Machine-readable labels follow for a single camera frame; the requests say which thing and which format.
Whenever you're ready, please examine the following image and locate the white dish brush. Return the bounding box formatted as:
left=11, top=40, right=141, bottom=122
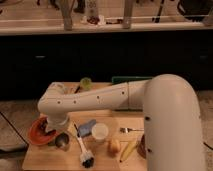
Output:
left=77, top=134, right=94, bottom=168

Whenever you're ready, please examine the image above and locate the orange bowl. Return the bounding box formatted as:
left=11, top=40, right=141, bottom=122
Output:
left=28, top=117, right=57, bottom=146

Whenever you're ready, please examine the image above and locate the green tray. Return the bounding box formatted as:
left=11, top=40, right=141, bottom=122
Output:
left=111, top=76, right=152, bottom=84

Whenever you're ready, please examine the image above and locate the green cup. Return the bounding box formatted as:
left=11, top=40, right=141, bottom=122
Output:
left=80, top=77, right=92, bottom=91

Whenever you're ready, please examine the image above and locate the dark brown item in bowl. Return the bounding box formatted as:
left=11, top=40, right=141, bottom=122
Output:
left=39, top=120, right=47, bottom=132

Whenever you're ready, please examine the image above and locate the dark red bowl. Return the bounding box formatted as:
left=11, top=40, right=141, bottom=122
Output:
left=137, top=136, right=146, bottom=158

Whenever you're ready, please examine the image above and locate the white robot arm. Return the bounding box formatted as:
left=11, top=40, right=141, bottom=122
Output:
left=38, top=74, right=206, bottom=171

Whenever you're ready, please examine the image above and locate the yellow round fruit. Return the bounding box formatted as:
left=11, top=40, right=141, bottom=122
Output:
left=108, top=139, right=121, bottom=155

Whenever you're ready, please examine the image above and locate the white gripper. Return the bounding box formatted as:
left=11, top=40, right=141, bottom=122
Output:
left=45, top=116, right=69, bottom=132

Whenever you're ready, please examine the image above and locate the white plastic cup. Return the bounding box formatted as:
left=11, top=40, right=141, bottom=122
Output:
left=91, top=123, right=109, bottom=142

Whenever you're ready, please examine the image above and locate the yellow banana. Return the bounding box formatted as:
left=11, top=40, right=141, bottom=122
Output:
left=120, top=140, right=137, bottom=162

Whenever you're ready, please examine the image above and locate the silver fork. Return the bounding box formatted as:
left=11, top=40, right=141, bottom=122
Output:
left=119, top=127, right=144, bottom=133

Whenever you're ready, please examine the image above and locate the blue cloth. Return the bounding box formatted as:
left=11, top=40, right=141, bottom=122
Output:
left=78, top=119, right=96, bottom=137

